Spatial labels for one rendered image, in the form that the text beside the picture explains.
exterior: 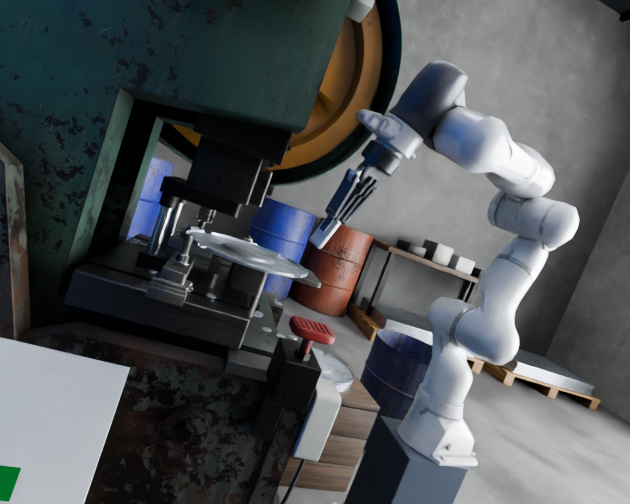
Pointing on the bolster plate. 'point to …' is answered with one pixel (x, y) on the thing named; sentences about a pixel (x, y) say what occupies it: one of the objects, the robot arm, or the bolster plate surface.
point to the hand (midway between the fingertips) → (324, 231)
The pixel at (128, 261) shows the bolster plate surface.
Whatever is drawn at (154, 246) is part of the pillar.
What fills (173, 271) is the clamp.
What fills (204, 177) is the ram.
